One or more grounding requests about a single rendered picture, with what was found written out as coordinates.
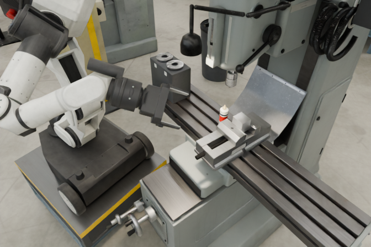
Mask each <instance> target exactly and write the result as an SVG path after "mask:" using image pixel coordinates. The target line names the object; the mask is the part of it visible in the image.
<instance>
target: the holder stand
mask: <svg viewBox="0 0 371 247"><path fill-rule="evenodd" d="M150 63H151V74H152V85H154V86H157V87H160V86H161V84H162V83H165V84H168V83H169V84H173V85H174V87H176V88H179V89H182V90H185V91H188V92H189V95H187V96H186V95H182V94H178V93H174V92H170V91H169V93H168V98H167V99H168V100H169V101H170V102H171V103H172V104H174V103H176V102H178V101H181V100H183V99H185V98H187V97H190V74H191V68H190V67H189V66H187V65H186V64H185V63H183V62H182V61H180V60H179V59H178V58H176V57H174V56H173V55H172V54H170V53H169V52H165V53H160V54H158V55H157V56H154V57H150Z"/></svg>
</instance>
